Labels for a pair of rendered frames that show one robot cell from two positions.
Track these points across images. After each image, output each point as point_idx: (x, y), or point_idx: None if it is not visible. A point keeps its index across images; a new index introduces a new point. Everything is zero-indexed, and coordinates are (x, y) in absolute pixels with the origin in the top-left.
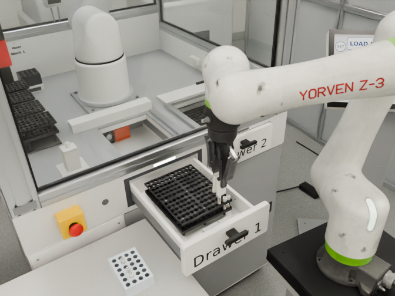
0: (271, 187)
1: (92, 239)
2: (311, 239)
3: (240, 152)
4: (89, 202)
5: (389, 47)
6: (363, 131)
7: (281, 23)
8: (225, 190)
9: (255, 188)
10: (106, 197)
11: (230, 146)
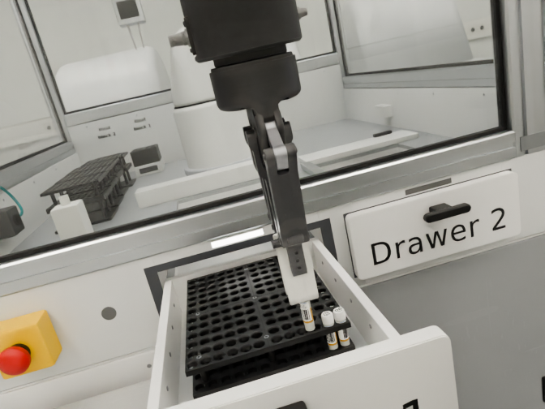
0: (543, 337)
1: (94, 393)
2: None
3: (434, 237)
4: (72, 308)
5: None
6: None
7: None
8: (314, 287)
9: (498, 334)
10: (109, 302)
11: (268, 122)
